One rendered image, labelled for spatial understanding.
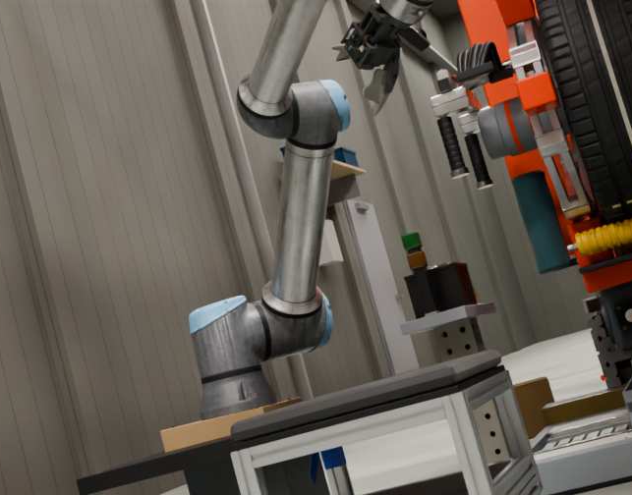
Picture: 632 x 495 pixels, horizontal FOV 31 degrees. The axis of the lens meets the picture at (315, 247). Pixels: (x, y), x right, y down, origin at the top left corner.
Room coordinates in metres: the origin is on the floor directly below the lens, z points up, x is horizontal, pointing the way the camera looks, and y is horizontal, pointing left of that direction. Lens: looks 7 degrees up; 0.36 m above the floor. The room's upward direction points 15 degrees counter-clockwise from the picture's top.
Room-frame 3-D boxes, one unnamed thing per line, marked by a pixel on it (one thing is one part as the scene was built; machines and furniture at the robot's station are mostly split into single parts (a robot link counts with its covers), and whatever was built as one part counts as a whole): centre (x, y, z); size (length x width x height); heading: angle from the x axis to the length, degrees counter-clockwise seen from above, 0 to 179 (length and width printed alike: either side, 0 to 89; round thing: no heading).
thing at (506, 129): (2.82, -0.59, 0.85); 0.21 x 0.14 x 0.14; 73
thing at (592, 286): (2.78, -0.69, 0.48); 0.16 x 0.12 x 0.17; 73
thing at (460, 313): (3.02, -0.30, 0.44); 0.43 x 0.17 x 0.03; 163
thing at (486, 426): (3.04, -0.30, 0.21); 0.10 x 0.10 x 0.42; 73
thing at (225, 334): (2.77, 0.27, 0.53); 0.17 x 0.15 x 0.18; 114
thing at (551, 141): (2.80, -0.66, 0.85); 0.54 x 0.07 x 0.54; 163
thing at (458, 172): (2.70, -0.38, 0.83); 0.04 x 0.04 x 0.16
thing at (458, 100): (2.69, -0.41, 0.93); 0.09 x 0.05 x 0.05; 73
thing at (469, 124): (3.02, -0.51, 0.93); 0.09 x 0.05 x 0.05; 73
